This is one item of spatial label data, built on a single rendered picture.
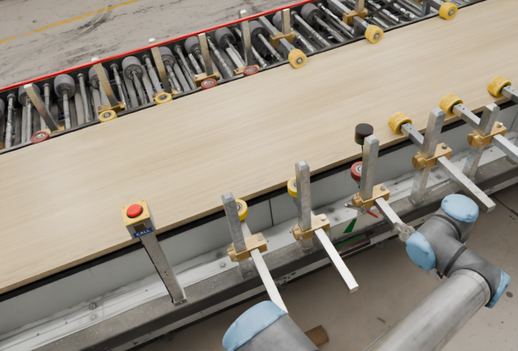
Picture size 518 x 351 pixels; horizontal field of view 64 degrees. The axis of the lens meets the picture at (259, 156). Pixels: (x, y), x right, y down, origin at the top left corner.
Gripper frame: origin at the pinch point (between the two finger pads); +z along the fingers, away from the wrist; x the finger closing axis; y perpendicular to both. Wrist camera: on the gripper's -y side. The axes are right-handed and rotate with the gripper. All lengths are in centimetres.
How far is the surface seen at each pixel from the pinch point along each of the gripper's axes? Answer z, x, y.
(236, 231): -16, -54, -31
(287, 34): -15, 14, -140
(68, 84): -1, -107, -180
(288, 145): -7, -19, -68
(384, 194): -4.4, 2.4, -30.5
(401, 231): -4.4, -1.6, -13.9
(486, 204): -13.5, 23.7, -6.3
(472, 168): 3, 45, -31
